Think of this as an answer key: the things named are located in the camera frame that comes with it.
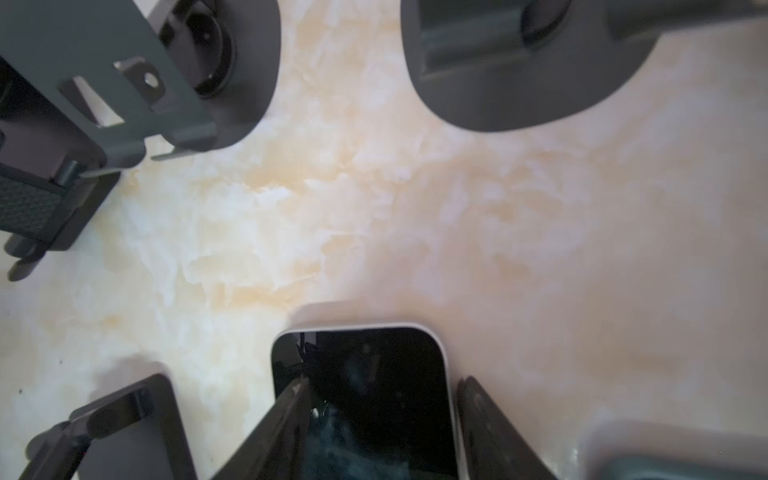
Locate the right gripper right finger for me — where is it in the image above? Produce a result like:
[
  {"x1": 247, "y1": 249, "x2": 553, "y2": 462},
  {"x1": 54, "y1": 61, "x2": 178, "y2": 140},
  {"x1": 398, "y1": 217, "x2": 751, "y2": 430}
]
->
[{"x1": 457, "y1": 377, "x2": 556, "y2": 480}]

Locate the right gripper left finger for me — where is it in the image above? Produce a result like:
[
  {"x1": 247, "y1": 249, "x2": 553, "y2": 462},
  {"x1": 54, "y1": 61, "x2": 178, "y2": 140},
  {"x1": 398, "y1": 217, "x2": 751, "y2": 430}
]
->
[{"x1": 213, "y1": 378, "x2": 311, "y2": 479}]

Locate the silver phone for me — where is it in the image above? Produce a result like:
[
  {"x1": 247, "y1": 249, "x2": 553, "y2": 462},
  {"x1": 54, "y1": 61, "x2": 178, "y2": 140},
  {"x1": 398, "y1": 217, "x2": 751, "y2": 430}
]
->
[{"x1": 595, "y1": 456, "x2": 767, "y2": 480}]

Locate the black folding stand, front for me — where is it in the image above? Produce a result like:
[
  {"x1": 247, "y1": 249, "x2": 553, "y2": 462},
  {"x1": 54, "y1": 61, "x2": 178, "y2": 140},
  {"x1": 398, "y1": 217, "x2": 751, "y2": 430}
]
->
[{"x1": 20, "y1": 374, "x2": 197, "y2": 479}]

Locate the black round phone stand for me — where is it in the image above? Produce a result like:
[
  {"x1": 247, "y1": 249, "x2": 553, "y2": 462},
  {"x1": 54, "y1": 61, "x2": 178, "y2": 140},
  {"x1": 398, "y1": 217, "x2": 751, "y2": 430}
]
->
[{"x1": 400, "y1": 0, "x2": 767, "y2": 133}]

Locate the black round stand, back left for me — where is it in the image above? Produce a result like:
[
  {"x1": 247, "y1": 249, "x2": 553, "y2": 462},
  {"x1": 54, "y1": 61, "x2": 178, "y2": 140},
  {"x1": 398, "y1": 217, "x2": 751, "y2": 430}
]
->
[{"x1": 0, "y1": 0, "x2": 282, "y2": 178}]

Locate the black folding phone stand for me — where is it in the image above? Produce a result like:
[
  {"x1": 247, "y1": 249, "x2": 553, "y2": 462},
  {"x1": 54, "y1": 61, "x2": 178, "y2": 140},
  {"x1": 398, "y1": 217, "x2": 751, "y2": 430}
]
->
[{"x1": 0, "y1": 56, "x2": 121, "y2": 283}]

